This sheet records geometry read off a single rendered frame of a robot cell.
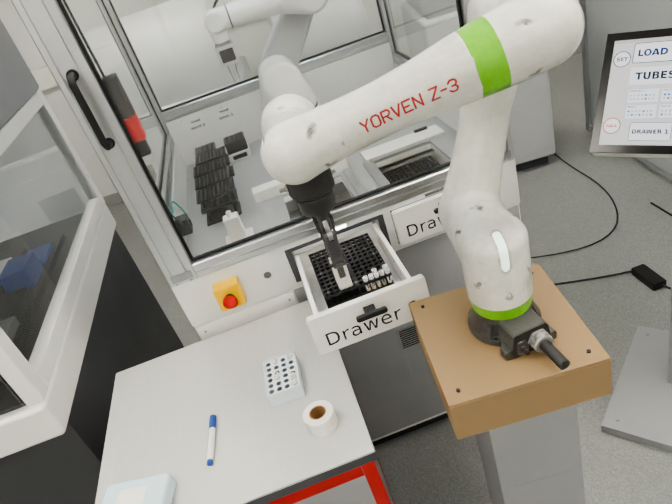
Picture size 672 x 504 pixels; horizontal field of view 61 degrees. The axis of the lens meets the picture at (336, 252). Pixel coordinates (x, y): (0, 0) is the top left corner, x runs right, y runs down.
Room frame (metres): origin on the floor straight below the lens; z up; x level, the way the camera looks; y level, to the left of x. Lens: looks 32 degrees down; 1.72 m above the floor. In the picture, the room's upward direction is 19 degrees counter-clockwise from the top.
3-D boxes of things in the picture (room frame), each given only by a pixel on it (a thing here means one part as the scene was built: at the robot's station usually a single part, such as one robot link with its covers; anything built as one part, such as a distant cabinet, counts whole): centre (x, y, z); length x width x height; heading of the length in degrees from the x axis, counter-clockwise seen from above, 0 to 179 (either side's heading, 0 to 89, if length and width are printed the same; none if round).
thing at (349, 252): (1.25, -0.02, 0.87); 0.22 x 0.18 x 0.06; 3
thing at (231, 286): (1.34, 0.32, 0.88); 0.07 x 0.05 x 0.07; 93
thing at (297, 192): (1.03, 0.01, 1.26); 0.12 x 0.09 x 0.06; 93
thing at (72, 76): (1.33, 0.42, 1.45); 0.05 x 0.03 x 0.19; 3
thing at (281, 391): (1.05, 0.22, 0.78); 0.12 x 0.08 x 0.04; 1
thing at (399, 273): (1.26, -0.02, 0.86); 0.40 x 0.26 x 0.06; 3
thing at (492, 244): (0.90, -0.29, 1.02); 0.16 x 0.13 x 0.19; 176
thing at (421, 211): (1.39, -0.33, 0.87); 0.29 x 0.02 x 0.11; 93
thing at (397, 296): (1.05, -0.03, 0.87); 0.29 x 0.02 x 0.11; 93
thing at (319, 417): (0.88, 0.15, 0.78); 0.07 x 0.07 x 0.04
